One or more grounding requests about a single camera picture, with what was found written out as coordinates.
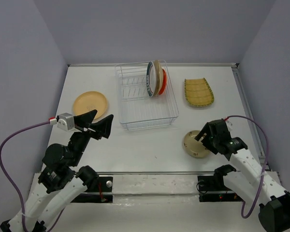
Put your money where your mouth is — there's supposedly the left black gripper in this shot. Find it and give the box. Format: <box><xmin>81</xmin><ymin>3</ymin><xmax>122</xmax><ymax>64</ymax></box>
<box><xmin>70</xmin><ymin>108</ymin><xmax>115</xmax><ymax>165</ymax></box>

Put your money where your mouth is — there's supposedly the small cream plate with flowers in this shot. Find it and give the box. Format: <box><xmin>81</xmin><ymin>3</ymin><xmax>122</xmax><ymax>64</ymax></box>
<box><xmin>182</xmin><ymin>130</ymin><xmax>210</xmax><ymax>159</ymax></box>

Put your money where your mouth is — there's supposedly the orange round plate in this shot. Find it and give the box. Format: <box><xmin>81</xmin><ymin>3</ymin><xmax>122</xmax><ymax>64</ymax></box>
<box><xmin>158</xmin><ymin>69</ymin><xmax>167</xmax><ymax>95</ymax></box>

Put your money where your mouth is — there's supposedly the cream plate with leaf pattern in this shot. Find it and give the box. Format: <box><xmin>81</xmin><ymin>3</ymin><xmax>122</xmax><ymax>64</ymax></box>
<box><xmin>154</xmin><ymin>60</ymin><xmax>163</xmax><ymax>96</ymax></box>

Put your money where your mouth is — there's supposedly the white plate with green rim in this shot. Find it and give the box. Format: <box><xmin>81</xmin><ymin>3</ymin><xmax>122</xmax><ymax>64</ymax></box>
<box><xmin>146</xmin><ymin>61</ymin><xmax>157</xmax><ymax>97</ymax></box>

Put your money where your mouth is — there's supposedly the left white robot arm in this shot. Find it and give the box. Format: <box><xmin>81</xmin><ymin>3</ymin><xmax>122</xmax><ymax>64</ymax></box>
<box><xmin>0</xmin><ymin>110</ymin><xmax>114</xmax><ymax>232</ymax></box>

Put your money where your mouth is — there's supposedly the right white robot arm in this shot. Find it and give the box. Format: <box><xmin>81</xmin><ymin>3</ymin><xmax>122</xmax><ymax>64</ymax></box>
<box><xmin>195</xmin><ymin>119</ymin><xmax>290</xmax><ymax>232</ymax></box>

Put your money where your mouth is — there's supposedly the plain yellow round plate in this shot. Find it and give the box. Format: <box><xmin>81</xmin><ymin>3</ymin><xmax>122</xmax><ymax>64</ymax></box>
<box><xmin>72</xmin><ymin>91</ymin><xmax>108</xmax><ymax>119</ymax></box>

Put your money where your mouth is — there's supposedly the yellow green bamboo-pattern plate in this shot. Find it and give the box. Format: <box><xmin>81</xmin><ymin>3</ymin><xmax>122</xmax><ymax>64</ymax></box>
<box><xmin>184</xmin><ymin>78</ymin><xmax>215</xmax><ymax>108</ymax></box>

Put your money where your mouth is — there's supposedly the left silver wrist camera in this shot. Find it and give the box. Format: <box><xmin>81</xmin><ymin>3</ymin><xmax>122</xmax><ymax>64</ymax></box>
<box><xmin>56</xmin><ymin>113</ymin><xmax>75</xmax><ymax>131</ymax></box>

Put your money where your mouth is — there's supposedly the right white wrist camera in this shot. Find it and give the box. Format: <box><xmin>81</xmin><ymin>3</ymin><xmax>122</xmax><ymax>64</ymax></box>
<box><xmin>224</xmin><ymin>117</ymin><xmax>233</xmax><ymax>131</ymax></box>

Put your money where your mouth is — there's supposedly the white wire dish rack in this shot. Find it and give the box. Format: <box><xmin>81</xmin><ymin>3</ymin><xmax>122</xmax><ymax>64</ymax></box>
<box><xmin>115</xmin><ymin>60</ymin><xmax>179</xmax><ymax>130</ymax></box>

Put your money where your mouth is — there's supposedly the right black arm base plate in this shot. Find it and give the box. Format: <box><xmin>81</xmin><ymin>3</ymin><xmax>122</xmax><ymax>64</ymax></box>
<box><xmin>196</xmin><ymin>175</ymin><xmax>243</xmax><ymax>203</ymax></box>

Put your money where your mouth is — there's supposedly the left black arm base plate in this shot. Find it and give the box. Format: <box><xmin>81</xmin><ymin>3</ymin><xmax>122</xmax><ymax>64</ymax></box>
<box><xmin>72</xmin><ymin>176</ymin><xmax>113</xmax><ymax>203</ymax></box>

